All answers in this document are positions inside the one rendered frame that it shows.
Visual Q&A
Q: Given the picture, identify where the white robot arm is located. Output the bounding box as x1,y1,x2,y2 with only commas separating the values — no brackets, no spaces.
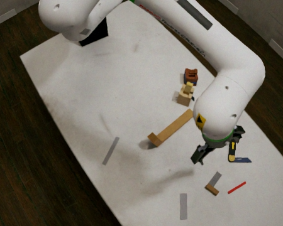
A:
38,0,265,147

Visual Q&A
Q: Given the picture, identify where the brown wooden flat bar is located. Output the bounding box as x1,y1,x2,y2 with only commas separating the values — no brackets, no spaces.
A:
147,109,193,147

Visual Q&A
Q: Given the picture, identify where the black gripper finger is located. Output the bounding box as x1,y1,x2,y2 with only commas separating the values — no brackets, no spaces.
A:
232,125,245,144
191,144,215,165

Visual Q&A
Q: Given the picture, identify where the grey flat bar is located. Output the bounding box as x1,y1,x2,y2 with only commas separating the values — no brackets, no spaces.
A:
180,193,187,220
102,136,120,166

